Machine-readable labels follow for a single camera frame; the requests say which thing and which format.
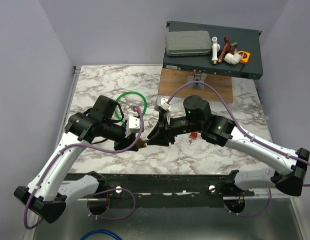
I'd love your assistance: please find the wooden board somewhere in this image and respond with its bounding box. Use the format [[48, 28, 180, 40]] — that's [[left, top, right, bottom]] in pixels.
[[158, 68, 233, 103]]

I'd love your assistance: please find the grey plastic case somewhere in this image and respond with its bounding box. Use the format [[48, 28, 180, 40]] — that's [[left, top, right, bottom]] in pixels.
[[165, 30, 212, 57]]

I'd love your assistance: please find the dark grey pipe fitting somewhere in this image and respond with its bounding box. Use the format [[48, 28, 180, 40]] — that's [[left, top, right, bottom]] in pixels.
[[229, 42, 238, 54]]

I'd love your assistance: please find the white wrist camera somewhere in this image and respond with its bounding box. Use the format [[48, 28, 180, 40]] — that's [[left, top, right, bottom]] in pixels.
[[154, 96, 171, 122], [125, 115, 141, 138]]

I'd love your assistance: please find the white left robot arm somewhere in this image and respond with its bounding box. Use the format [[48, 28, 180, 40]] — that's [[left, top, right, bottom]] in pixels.
[[14, 95, 143, 230]]

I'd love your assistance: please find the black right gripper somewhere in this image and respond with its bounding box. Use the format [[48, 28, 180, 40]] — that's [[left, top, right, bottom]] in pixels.
[[147, 112, 202, 147]]

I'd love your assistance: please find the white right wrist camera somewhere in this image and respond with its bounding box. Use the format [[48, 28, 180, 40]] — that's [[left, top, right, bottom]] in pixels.
[[154, 96, 171, 122]]

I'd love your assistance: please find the brass padlock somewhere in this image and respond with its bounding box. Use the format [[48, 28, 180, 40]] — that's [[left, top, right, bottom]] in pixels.
[[136, 139, 147, 149]]

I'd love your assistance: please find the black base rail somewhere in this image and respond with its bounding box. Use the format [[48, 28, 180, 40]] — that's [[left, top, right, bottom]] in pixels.
[[64, 172, 255, 210]]

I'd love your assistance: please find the white pipe fitting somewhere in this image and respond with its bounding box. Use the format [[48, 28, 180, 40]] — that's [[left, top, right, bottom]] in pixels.
[[211, 36, 220, 65]]

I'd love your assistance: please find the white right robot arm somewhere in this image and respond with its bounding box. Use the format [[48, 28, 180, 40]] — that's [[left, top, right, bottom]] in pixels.
[[147, 95, 310, 197]]

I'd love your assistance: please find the green cable lock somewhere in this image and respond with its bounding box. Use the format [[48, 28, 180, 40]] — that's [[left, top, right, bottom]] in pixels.
[[114, 91, 148, 123]]

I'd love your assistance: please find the white elbow pipe fitting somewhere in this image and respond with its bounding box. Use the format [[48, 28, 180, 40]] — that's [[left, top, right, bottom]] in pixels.
[[224, 52, 242, 65]]

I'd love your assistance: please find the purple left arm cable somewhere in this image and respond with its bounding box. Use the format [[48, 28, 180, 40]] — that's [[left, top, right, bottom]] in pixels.
[[24, 106, 145, 230]]

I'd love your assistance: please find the aluminium side rail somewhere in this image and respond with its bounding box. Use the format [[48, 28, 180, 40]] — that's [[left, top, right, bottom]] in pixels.
[[63, 65, 81, 123]]

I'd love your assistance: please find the grey metal bracket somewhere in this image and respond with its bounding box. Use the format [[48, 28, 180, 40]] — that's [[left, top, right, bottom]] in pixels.
[[187, 73, 207, 90]]

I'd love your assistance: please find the dark teal network switch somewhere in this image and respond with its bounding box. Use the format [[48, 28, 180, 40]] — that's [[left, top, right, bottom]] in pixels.
[[163, 21, 263, 80]]

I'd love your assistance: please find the brown pipe fitting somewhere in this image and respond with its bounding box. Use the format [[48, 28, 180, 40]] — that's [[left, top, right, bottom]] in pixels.
[[217, 37, 233, 63]]

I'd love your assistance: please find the yellow tape measure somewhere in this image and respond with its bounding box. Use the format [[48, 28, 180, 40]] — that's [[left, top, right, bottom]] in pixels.
[[237, 50, 251, 64]]

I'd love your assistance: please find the blue cable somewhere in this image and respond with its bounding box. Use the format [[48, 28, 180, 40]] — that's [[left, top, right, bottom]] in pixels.
[[80, 229, 123, 240]]

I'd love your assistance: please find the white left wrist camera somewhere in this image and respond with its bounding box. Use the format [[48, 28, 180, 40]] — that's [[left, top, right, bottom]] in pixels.
[[125, 115, 141, 138]]

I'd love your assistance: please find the red plastic seal tag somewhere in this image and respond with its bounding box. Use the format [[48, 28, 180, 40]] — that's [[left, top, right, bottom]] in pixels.
[[190, 132, 198, 140]]

